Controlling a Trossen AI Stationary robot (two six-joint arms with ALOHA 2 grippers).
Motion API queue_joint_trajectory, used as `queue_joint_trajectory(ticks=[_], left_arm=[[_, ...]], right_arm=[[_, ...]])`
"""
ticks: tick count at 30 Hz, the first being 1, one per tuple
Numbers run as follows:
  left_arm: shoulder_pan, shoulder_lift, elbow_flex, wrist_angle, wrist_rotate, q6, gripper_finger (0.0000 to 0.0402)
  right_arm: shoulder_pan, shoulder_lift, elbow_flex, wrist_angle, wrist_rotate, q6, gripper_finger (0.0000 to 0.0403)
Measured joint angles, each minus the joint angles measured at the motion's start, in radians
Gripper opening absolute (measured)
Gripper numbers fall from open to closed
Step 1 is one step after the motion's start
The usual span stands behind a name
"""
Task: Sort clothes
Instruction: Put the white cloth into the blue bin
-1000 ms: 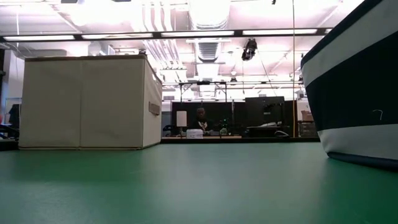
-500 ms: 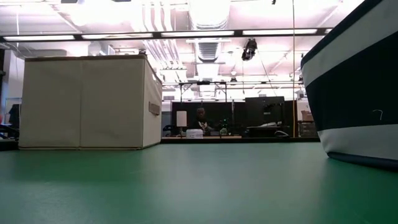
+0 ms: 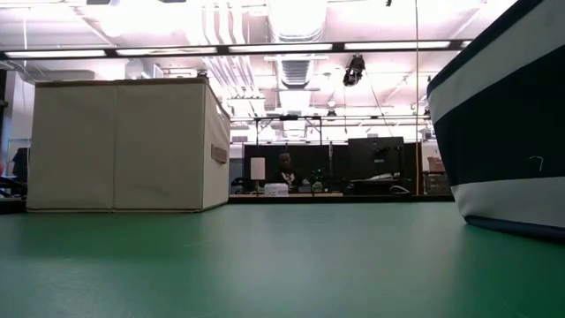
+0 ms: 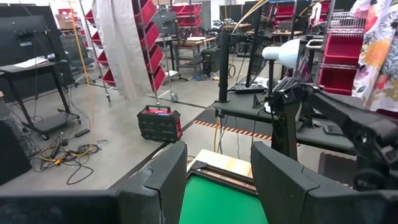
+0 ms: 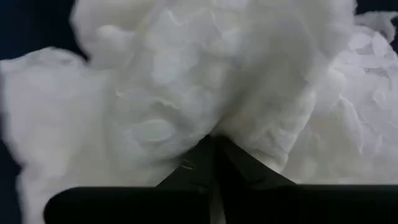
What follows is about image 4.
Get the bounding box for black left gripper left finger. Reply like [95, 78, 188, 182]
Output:
[0, 140, 188, 224]

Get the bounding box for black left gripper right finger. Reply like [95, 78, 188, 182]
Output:
[250, 141, 398, 224]

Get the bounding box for black power brick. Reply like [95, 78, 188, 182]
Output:
[73, 128, 91, 138]

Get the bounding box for green table mat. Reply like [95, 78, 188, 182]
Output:
[178, 174, 270, 224]

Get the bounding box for black phone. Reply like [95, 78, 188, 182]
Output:
[322, 124, 345, 136]

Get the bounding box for black floor box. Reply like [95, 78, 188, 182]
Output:
[0, 118, 32, 186]

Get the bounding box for black display cart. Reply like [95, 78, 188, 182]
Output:
[0, 60, 82, 141]

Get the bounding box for red black power station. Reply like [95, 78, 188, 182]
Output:
[136, 105, 183, 144]

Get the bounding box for black desk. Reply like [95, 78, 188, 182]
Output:
[213, 90, 357, 156]

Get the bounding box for black monitor pole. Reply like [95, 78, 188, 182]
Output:
[217, 29, 231, 103]

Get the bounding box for black computer monitor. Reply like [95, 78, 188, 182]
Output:
[234, 6, 273, 95]

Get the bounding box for white paper sheets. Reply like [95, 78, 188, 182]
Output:
[12, 57, 49, 69]

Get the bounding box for red bin shelf rack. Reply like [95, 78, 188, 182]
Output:
[317, 11, 368, 96]
[83, 0, 180, 103]
[170, 2, 203, 29]

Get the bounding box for black office chair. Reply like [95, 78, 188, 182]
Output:
[60, 32, 96, 85]

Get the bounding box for white hanging curtain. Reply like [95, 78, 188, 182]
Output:
[92, 0, 153, 100]

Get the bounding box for black equipment box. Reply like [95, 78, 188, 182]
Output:
[201, 46, 221, 75]

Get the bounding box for floral patterned cloth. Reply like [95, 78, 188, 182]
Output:
[351, 0, 398, 113]

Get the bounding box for wooden workbench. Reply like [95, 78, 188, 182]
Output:
[222, 21, 304, 44]
[155, 35, 218, 78]

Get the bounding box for large black display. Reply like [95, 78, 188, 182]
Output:
[0, 5, 68, 68]

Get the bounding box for cardboard box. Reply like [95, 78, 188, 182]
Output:
[55, 12, 77, 30]

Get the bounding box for tangled floor cables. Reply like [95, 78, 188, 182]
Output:
[29, 129, 108, 186]

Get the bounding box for yellow power cord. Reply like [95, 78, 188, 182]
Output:
[213, 124, 220, 153]

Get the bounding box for yellow hanging cord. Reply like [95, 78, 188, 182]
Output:
[67, 0, 96, 131]

